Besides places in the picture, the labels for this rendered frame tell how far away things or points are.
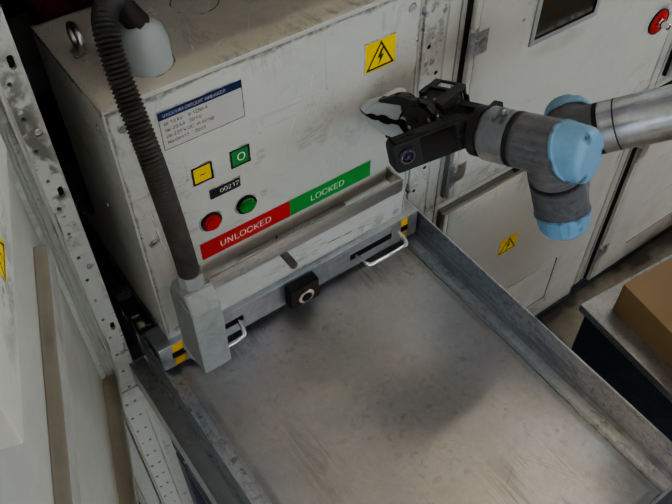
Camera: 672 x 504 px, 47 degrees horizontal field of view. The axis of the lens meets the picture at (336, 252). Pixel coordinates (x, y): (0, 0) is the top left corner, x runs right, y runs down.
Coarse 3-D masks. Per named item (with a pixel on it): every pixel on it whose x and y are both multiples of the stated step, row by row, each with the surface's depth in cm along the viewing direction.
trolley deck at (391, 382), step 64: (320, 320) 137; (384, 320) 137; (448, 320) 137; (192, 384) 128; (256, 384) 128; (320, 384) 128; (384, 384) 128; (448, 384) 128; (512, 384) 128; (192, 448) 121; (256, 448) 121; (320, 448) 121; (384, 448) 121; (448, 448) 120; (512, 448) 120; (576, 448) 120
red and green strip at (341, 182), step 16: (352, 176) 126; (320, 192) 124; (336, 192) 126; (288, 208) 121; (304, 208) 124; (256, 224) 119; (272, 224) 121; (224, 240) 117; (240, 240) 119; (208, 256) 117
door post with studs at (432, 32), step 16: (432, 0) 119; (448, 0) 121; (432, 16) 121; (432, 32) 123; (432, 48) 126; (432, 64) 129; (416, 80) 129; (432, 80) 131; (416, 96) 132; (416, 176) 148; (416, 192) 151
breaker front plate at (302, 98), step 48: (288, 48) 100; (336, 48) 105; (192, 96) 96; (288, 96) 106; (336, 96) 111; (192, 144) 101; (240, 144) 106; (288, 144) 112; (336, 144) 118; (384, 144) 126; (144, 192) 101; (192, 192) 106; (240, 192) 112; (288, 192) 119; (144, 240) 107; (192, 240) 113; (336, 240) 135; (240, 288) 127
